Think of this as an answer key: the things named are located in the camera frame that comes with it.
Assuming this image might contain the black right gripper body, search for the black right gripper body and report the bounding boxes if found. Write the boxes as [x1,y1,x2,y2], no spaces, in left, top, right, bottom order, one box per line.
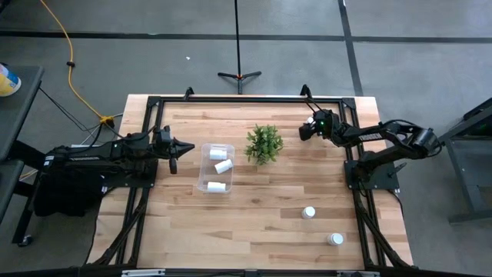
[312,108,343,141]

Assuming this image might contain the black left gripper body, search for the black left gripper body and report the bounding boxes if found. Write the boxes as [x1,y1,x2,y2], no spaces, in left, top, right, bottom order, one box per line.
[155,125,179,175]

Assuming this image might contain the clear plastic basket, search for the clear plastic basket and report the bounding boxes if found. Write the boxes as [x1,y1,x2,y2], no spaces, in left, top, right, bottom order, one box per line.
[196,142,236,195]

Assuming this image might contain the green plant in white pot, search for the green plant in white pot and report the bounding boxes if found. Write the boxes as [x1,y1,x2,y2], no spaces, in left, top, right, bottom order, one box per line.
[244,123,285,166]

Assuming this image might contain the black bag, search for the black bag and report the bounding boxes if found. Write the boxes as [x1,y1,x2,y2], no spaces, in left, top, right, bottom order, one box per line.
[33,169,103,219]

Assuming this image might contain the black tripod stand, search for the black tripod stand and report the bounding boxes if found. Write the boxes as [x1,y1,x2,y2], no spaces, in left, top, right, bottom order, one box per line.
[217,0,263,95]

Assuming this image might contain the dark grey side table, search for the dark grey side table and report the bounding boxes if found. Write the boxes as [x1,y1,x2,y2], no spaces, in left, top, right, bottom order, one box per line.
[0,63,47,247]

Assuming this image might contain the dark grey metal cart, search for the dark grey metal cart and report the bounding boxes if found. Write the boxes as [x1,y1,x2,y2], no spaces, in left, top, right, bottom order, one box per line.
[437,98,492,225]

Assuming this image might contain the yellow blue wipes canister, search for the yellow blue wipes canister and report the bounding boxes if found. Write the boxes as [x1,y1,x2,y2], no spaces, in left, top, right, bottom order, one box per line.
[0,63,22,97]

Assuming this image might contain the black aluminium table frame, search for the black aluminium table frame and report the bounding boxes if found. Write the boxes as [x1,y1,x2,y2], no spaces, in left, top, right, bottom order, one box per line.
[78,95,416,277]

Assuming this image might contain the black cable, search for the black cable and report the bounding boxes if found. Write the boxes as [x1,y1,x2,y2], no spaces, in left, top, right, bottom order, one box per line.
[38,86,128,155]

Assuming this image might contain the yellow cable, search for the yellow cable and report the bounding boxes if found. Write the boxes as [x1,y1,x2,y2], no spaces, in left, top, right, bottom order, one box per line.
[38,0,115,126]

